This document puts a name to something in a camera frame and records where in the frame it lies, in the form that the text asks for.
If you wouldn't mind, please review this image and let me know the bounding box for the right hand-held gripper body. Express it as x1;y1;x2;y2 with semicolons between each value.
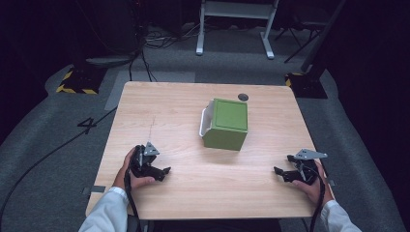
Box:
289;148;329;187

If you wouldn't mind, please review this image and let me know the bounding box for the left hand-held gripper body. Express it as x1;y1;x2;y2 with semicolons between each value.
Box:
129;141;161;179

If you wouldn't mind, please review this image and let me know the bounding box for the green and white box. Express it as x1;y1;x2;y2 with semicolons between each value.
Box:
198;98;249;152

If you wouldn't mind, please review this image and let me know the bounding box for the person's left hand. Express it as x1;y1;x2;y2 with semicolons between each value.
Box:
112;146;156;192

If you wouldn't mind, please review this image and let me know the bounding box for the person's right hand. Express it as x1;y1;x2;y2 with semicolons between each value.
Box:
291;160;336;208

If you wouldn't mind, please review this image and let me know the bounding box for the black base with hazard tape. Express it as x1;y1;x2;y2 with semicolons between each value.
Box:
284;72;329;100
55;65;107;96

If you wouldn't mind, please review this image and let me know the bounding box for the grey flat stand base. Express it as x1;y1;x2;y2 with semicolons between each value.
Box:
84;55;133;68

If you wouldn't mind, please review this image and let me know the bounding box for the black tripod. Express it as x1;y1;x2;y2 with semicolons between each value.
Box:
275;24;324;64

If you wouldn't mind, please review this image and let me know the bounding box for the dark slanted stand pole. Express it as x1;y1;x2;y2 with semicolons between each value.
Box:
301;0;348;73

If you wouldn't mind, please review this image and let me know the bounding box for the right hand-held gripper black cable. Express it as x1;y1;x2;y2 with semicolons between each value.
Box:
308;172;327;232

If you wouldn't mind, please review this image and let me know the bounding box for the hand-held gripper black cable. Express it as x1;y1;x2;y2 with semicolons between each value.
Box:
308;172;327;232
124;168;143;232

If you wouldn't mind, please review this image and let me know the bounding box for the left hand-held gripper black cable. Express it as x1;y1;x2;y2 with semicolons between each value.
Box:
124;168;143;232

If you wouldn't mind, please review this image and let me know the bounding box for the long black floor cable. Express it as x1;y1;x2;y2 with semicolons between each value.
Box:
0;106;118;226

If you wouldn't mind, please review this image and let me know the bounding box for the bundle of floor cables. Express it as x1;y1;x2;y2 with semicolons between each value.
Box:
128;23;202;83

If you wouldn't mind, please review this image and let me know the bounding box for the white metal stand frame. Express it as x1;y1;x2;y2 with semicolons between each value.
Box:
195;0;280;60

